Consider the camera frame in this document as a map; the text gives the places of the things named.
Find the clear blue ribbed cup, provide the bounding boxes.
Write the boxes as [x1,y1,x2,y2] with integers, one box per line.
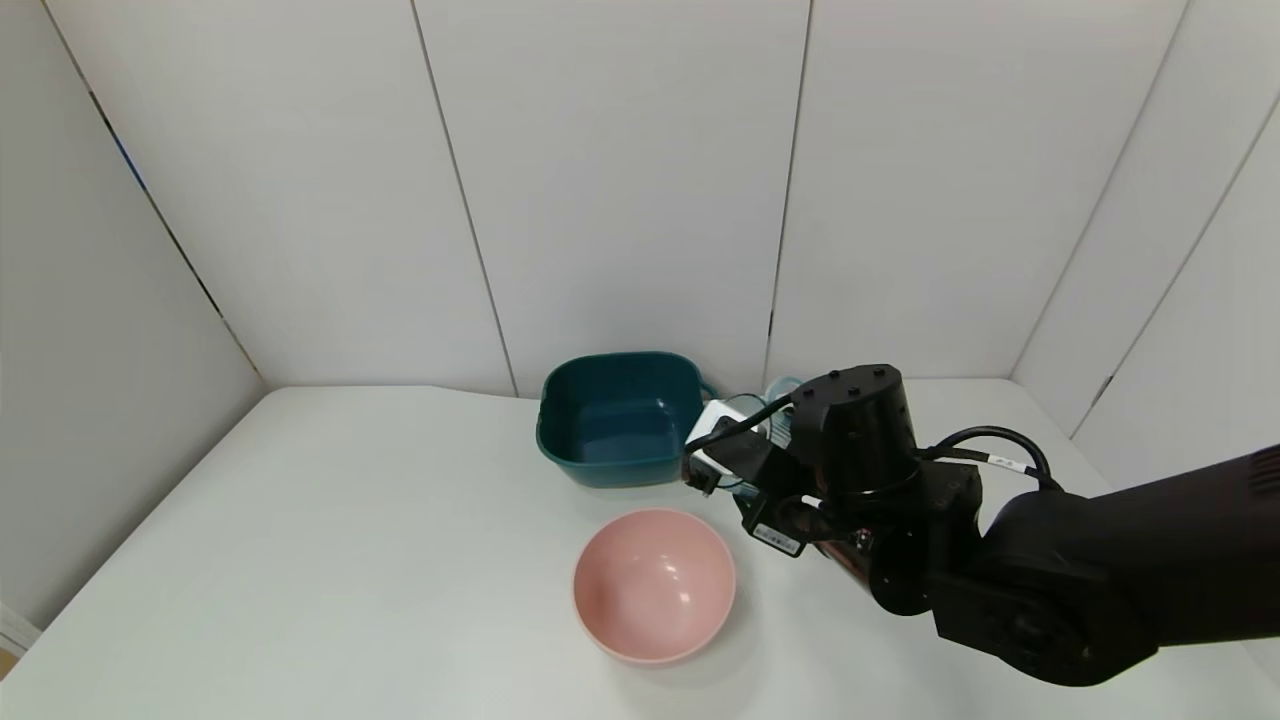
[720,376,807,493]

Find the pink round bowl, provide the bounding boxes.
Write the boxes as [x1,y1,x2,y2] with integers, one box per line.
[573,508,738,665]

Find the dark teal square basin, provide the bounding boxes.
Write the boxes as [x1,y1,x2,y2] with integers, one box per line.
[537,351,719,490]

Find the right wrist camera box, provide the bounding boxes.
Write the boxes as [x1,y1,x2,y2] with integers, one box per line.
[683,399,773,497]

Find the black cable with white label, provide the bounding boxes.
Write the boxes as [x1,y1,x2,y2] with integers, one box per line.
[684,396,1064,494]

